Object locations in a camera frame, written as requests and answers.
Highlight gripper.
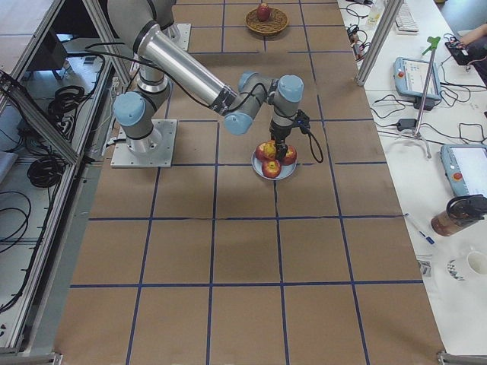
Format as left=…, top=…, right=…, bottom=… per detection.
left=269, top=116, right=294, bottom=160

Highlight red yellow apple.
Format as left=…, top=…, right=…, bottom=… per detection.
left=263, top=140, right=277, bottom=160

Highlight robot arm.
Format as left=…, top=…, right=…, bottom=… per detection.
left=107, top=1, right=310, bottom=158

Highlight red apple on plate side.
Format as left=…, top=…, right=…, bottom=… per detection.
left=282, top=145, right=298, bottom=166

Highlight red apple on plate far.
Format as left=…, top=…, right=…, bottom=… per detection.
left=255, top=143, right=266, bottom=161

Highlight red apple on plate near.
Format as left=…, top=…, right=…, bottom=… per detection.
left=261, top=160, right=282, bottom=179

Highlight light blue plate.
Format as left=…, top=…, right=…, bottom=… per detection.
left=251, top=144, right=298, bottom=180

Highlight round wicker basket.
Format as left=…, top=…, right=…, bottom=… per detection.
left=245, top=8, right=288, bottom=37

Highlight dark red apple in basket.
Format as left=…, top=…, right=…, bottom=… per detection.
left=256, top=2, right=272, bottom=22

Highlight black power adapter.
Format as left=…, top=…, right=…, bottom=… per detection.
left=396, top=118, right=417, bottom=132

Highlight white blue pen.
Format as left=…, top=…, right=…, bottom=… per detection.
left=404, top=213, right=435, bottom=245

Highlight teach pendant far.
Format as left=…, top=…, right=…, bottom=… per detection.
left=393, top=57, right=441, bottom=101

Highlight teach pendant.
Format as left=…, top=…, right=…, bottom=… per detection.
left=393, top=57, right=441, bottom=101
left=440, top=144, right=486, bottom=197

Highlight clear plastic bottle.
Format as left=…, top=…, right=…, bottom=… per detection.
left=365, top=0, right=384, bottom=30

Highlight white keyboard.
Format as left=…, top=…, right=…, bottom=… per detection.
left=395, top=2, right=419, bottom=35

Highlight teach pendant near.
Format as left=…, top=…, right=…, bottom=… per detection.
left=440, top=144, right=486, bottom=197

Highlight metal stand with green clip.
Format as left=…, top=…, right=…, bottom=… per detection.
left=412, top=36, right=441, bottom=138

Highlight dark drink bottle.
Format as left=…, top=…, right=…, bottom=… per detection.
left=431, top=194, right=486, bottom=236

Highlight white mug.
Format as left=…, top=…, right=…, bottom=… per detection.
left=447, top=251, right=486, bottom=281

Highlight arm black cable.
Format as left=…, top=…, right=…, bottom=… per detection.
left=304, top=127, right=324, bottom=164

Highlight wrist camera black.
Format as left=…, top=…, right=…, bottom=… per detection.
left=294, top=109, right=310, bottom=135

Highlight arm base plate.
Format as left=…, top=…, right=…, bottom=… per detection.
left=110, top=119, right=177, bottom=168
left=165, top=24, right=191, bottom=51

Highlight aluminium frame post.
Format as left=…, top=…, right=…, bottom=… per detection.
left=355, top=0, right=403, bottom=87

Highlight aluminium side frame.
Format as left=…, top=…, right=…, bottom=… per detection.
left=1, top=1, right=129, bottom=363

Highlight coiled black cables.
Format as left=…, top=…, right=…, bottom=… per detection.
left=27, top=156, right=68, bottom=189

